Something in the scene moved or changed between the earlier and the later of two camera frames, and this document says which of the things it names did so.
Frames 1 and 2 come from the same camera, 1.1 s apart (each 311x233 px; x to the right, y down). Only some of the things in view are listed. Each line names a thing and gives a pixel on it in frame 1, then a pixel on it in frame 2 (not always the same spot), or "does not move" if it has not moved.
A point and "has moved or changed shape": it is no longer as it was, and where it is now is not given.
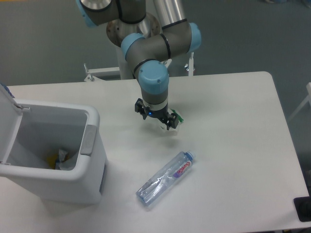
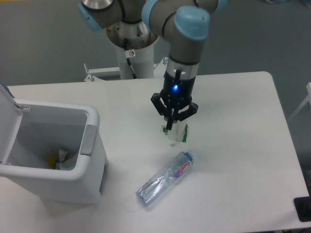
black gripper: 163,114 -> 176,93
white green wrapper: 171,111 has moved or changed shape
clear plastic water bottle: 158,184 does not move
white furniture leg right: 308,88 does not move
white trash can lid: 10,116 does not move
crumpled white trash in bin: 62,155 does not move
